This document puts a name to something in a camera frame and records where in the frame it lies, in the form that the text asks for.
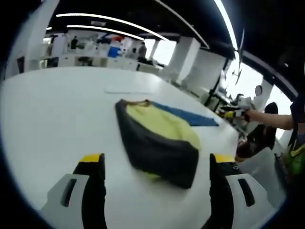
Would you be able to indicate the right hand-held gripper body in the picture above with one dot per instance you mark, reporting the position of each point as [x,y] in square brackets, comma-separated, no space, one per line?
[243,103]

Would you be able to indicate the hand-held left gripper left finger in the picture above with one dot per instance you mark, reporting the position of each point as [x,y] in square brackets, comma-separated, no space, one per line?
[94,195]

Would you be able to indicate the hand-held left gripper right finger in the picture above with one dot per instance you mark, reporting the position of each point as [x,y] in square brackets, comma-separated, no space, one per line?
[220,195]

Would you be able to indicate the yellow blue grey garment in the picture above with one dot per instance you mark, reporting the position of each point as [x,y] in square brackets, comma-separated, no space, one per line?
[157,143]

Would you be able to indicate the person's right hand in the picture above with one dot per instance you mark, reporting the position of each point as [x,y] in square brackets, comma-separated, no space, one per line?
[249,115]

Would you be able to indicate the black tripod stand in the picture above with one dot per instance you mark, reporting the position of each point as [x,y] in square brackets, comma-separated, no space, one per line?
[215,88]

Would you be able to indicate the hanging grey fixture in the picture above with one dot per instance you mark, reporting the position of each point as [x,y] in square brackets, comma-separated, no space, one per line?
[239,62]

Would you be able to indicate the white square pillar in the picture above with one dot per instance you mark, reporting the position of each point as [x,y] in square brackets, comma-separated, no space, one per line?
[186,57]
[35,43]

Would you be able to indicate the white table slot strip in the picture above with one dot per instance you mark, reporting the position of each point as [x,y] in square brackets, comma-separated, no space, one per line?
[126,91]

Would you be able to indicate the white cabinet row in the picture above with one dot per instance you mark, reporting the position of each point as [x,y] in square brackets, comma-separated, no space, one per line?
[114,62]

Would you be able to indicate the blue storage box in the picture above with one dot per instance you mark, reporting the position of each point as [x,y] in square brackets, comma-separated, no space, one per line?
[113,51]

